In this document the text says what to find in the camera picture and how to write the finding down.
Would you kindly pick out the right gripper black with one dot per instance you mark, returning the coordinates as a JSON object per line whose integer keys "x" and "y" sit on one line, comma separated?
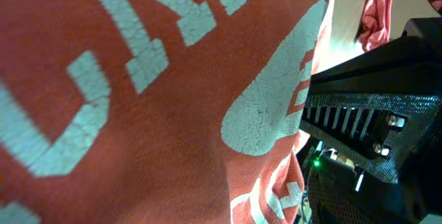
{"x": 375, "y": 129}

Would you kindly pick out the red t-shirt with logo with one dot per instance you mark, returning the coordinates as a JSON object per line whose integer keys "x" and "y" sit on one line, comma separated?
{"x": 156, "y": 111}

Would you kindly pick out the red garment pile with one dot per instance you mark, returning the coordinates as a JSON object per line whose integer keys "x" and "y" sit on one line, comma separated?
{"x": 376, "y": 24}

